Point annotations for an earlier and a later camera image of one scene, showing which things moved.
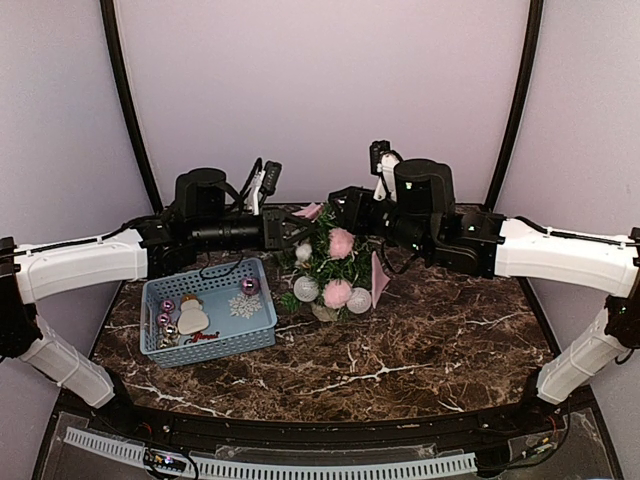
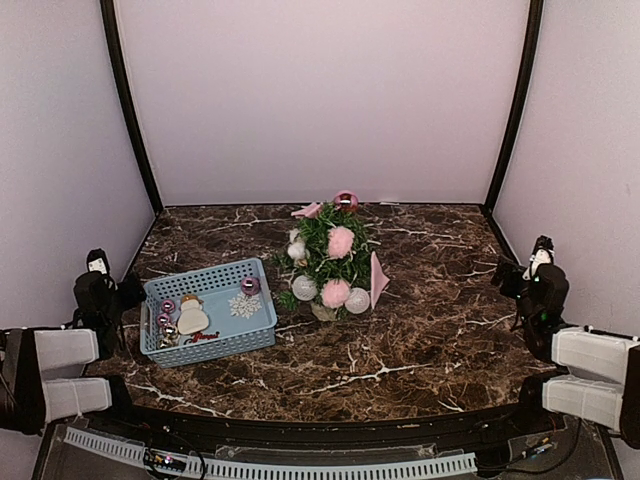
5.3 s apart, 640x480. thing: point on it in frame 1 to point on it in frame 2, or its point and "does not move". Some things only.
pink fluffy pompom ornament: [341, 243] does not move
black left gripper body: [214, 236] to [133, 295]
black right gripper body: [404, 231] to [525, 304]
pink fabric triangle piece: [380, 278] does not move
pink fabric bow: [310, 211] does not move
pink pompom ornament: [337, 293] does not move
